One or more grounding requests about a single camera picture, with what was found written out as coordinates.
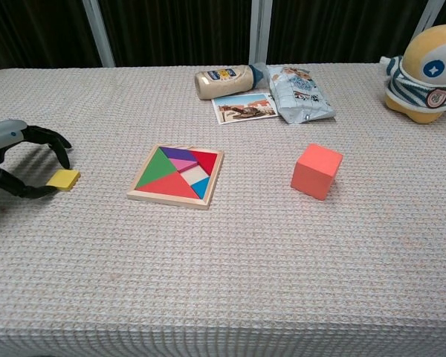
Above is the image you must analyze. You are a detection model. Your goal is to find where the yellow plush toy striped shirt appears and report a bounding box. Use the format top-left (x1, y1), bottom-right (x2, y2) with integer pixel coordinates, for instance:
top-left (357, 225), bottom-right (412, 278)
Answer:
top-left (379, 23), bottom-right (446, 124)

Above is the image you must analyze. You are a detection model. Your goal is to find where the yellow square wooden piece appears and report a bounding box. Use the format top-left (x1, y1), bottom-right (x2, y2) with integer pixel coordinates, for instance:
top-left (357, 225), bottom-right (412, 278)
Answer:
top-left (46, 169), bottom-right (82, 192)

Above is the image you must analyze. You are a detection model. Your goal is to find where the green triangle tangram piece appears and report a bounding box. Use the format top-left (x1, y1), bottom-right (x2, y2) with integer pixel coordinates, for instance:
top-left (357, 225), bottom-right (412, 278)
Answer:
top-left (135, 146), bottom-right (180, 190)

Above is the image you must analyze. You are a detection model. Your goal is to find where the white frame post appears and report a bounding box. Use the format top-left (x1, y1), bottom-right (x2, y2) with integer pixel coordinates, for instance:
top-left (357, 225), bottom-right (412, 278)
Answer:
top-left (248, 0), bottom-right (274, 66)
top-left (412, 0), bottom-right (446, 42)
top-left (81, 0), bottom-right (116, 68)

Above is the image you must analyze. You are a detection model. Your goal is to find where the light blue snack bag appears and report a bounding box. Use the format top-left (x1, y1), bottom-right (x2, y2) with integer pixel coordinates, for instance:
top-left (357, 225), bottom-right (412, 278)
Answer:
top-left (266, 65), bottom-right (336, 125)

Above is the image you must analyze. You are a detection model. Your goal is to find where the purple parallelogram tangram piece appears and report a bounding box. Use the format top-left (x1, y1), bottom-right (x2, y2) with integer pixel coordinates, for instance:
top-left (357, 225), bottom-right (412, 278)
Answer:
top-left (159, 146), bottom-right (199, 162)

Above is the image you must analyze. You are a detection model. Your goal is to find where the photo postcard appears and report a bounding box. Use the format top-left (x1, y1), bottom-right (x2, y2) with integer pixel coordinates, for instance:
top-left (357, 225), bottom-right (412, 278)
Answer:
top-left (211, 92), bottom-right (280, 126)

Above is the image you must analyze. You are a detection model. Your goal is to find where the blue triangle tangram piece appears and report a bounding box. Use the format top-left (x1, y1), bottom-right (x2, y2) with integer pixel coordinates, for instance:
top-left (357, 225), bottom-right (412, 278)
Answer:
top-left (189, 176), bottom-right (211, 199)

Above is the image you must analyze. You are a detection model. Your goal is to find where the wooden tangram tray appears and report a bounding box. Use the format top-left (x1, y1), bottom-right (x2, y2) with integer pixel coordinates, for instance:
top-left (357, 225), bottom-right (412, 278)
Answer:
top-left (126, 144), bottom-right (225, 211)

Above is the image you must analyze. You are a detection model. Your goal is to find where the mayonnaise bottle with blue cap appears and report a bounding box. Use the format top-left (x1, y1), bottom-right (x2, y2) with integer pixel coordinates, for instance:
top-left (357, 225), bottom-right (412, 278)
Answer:
top-left (193, 62), bottom-right (268, 100)

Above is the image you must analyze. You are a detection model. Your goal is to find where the coral orange cube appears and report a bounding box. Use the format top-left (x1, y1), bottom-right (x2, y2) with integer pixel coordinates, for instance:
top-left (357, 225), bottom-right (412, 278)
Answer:
top-left (290, 143), bottom-right (344, 202)

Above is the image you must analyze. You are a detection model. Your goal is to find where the beige woven tablecloth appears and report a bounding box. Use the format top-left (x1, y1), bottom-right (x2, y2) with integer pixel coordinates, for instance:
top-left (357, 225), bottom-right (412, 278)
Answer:
top-left (0, 62), bottom-right (446, 357)

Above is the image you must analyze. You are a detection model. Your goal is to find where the pink triangle tangram piece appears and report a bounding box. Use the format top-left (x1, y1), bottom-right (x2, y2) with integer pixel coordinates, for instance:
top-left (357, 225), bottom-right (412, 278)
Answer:
top-left (169, 158), bottom-right (201, 173)

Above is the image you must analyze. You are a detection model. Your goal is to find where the dark green curtain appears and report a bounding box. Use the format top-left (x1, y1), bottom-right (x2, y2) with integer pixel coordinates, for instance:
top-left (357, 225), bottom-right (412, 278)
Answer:
top-left (0, 0), bottom-right (446, 77)

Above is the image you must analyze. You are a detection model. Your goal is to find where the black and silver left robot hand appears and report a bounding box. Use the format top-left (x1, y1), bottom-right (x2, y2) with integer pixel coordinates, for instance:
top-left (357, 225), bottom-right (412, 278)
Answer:
top-left (0, 119), bottom-right (73, 199)

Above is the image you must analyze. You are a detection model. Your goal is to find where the large coral triangle tangram piece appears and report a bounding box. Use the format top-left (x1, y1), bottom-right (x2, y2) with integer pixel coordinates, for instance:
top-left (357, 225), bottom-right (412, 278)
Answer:
top-left (135, 171), bottom-right (201, 200)

